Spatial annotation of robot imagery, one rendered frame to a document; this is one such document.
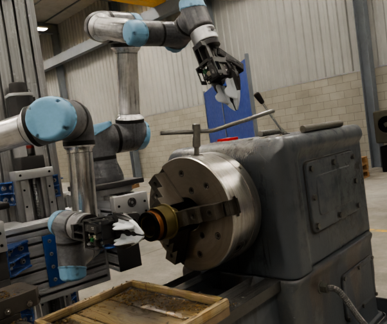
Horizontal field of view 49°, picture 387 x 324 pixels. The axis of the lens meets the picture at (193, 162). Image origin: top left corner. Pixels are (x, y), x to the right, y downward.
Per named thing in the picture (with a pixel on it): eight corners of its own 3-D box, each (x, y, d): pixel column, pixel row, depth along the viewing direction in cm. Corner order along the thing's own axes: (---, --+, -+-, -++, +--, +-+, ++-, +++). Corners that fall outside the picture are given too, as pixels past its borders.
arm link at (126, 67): (107, 151, 176) (98, 11, 164) (139, 147, 184) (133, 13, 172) (120, 155, 166) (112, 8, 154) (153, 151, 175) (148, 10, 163)
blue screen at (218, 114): (200, 193, 1004) (186, 93, 992) (233, 188, 1013) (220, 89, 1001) (240, 225, 595) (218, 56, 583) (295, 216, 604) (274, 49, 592)
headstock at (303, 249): (268, 223, 189) (257, 135, 187) (378, 228, 157) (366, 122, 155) (173, 264, 146) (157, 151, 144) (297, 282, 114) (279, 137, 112)
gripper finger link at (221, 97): (218, 116, 122) (207, 86, 123) (231, 114, 126) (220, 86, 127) (226, 110, 119) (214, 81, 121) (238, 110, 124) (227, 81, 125)
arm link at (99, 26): (71, 8, 157) (134, 11, 120) (99, 9, 163) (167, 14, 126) (72, 41, 161) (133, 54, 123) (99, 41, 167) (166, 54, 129)
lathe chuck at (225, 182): (172, 248, 136) (168, 150, 131) (255, 272, 115) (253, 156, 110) (151, 256, 129) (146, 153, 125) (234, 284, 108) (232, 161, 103)
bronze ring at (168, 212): (159, 201, 115) (133, 208, 109) (184, 201, 109) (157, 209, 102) (164, 234, 116) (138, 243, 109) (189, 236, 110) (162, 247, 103)
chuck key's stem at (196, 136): (194, 166, 116) (193, 124, 115) (191, 165, 118) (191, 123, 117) (202, 166, 117) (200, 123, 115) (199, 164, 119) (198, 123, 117)
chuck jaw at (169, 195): (184, 208, 121) (162, 176, 126) (193, 197, 118) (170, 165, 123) (155, 216, 113) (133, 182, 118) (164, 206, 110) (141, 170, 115)
